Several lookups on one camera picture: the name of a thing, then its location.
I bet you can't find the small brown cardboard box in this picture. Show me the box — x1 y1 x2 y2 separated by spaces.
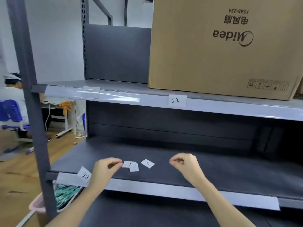
294 77 303 95

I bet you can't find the pink plastic basket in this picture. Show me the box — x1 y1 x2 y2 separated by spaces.
16 181 85 227

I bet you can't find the orange cloth bundle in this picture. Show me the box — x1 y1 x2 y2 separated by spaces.
58 101 73 116

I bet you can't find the person's right hand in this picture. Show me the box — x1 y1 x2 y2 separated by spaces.
169 153 202 187

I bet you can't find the white paper label on shelf edge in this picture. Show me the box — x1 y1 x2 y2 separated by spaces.
168 94 187 108

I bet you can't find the grey metal shelving rack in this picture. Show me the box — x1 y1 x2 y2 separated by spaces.
6 0 303 227

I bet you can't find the blue office chair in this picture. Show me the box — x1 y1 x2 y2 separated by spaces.
0 99 35 161

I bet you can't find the white cable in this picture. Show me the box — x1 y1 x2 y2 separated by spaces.
45 103 52 133

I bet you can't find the creased white paper slip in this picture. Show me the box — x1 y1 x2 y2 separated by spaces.
141 159 155 169

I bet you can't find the tilted white paper label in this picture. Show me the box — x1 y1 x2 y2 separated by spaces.
77 166 92 185

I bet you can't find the white desk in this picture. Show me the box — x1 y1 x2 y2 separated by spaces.
40 96 77 138

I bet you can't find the person's left hand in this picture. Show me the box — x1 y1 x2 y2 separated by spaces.
88 157 124 190

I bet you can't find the person's right forearm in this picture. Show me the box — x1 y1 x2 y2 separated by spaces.
189 177 257 227

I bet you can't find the white plastic bag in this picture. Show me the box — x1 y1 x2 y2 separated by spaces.
75 108 86 136

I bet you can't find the large brown cardboard box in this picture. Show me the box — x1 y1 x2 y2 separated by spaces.
148 0 303 101

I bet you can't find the pile of green packets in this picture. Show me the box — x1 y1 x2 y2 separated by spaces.
53 183 82 211

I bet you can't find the person's left forearm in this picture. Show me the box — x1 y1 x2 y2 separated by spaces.
46 181 107 227

